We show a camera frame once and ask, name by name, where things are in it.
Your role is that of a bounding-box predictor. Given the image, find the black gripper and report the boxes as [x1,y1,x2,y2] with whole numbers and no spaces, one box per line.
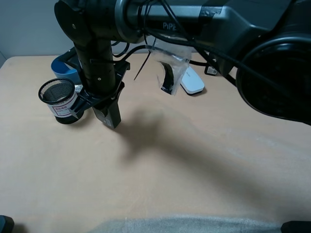
[69,61,130,119]

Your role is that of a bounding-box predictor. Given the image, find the black printed tin box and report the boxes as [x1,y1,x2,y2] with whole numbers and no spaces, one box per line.
[92,98,121,129]

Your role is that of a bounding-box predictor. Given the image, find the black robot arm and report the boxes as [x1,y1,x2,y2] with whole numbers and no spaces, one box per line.
[54,0,311,124]

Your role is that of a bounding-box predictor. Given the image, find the gold wrapped chocolate pack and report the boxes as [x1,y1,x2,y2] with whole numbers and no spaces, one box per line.
[75,85,83,94]

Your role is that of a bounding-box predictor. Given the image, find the black mesh pen cup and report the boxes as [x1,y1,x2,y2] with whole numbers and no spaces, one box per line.
[38,78,84,124]

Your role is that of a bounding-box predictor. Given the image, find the blue plastic bowl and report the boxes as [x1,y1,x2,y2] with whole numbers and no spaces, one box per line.
[51,57,81,84]

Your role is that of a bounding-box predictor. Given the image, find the clear plastic bag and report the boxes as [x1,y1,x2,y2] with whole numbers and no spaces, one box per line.
[149,39,192,95]

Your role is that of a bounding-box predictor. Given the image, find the white flat device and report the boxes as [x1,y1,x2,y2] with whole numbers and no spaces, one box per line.
[180,67,205,96]

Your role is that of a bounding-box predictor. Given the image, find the black cables with zip ties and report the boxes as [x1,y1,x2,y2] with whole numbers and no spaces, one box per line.
[110,0,302,102]

